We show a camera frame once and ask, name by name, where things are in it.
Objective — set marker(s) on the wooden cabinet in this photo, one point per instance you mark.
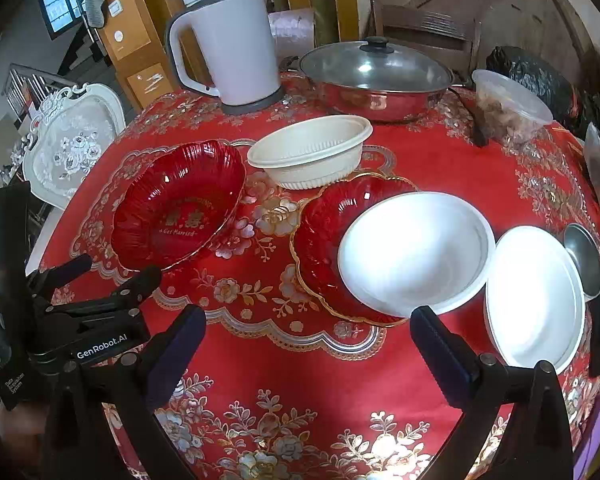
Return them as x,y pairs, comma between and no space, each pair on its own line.
133,36

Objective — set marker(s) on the steel wok with glass lid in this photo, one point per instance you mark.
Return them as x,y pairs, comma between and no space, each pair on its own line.
375,79

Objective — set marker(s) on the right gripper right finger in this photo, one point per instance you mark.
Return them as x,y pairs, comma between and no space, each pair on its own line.
536,443

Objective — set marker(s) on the white bowl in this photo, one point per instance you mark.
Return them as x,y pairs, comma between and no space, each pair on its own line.
416,249

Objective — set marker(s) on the pink fabric roll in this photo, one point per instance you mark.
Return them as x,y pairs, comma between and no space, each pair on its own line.
293,32

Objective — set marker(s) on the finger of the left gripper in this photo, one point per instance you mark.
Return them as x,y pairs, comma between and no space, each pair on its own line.
129,295
44,283

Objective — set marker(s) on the black plastic bag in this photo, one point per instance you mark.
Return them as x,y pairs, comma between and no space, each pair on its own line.
539,77

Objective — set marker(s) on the wooden chair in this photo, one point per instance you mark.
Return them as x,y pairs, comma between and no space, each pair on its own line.
453,43

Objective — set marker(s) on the stainless steel bowl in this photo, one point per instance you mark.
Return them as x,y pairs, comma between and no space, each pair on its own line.
581,247

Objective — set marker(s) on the clear plastic food container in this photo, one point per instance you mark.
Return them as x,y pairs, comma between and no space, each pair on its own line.
506,111

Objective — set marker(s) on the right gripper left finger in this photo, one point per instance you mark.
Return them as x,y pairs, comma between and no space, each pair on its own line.
142,382

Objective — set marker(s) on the white plate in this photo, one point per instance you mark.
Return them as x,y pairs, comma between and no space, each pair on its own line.
534,308

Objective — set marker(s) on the red gold-rimmed glass plate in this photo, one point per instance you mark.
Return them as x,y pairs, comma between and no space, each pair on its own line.
314,244

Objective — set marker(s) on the left hand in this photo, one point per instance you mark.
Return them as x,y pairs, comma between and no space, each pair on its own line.
22,433

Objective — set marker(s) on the white electric kettle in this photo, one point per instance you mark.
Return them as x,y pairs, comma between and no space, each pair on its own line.
236,42

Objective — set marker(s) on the cream plastic bowl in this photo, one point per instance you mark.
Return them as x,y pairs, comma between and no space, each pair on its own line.
312,153

